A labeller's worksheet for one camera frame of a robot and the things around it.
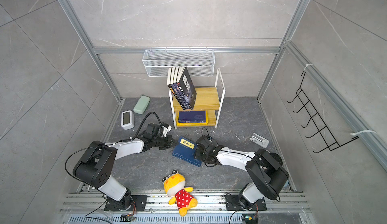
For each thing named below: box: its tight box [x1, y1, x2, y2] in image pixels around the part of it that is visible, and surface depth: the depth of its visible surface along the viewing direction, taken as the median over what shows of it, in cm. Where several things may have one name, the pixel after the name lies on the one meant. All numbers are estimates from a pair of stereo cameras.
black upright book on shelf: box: [166, 67, 185, 110], surface depth 78 cm
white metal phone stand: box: [249, 132, 270, 149], surface depth 97 cm
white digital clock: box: [120, 109, 135, 130], surface depth 103 cm
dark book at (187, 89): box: [176, 66, 197, 110], surface depth 83 cm
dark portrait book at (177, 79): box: [173, 66, 189, 110], surface depth 79 cm
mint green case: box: [133, 95, 151, 115], surface depth 115 cm
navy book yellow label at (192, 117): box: [177, 110, 209, 125], surface depth 100 cm
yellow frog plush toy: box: [161, 169, 199, 217], surface depth 74 cm
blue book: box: [171, 136, 203, 168], surface depth 90 cm
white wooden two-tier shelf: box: [168, 68, 226, 130], surface depth 97 cm
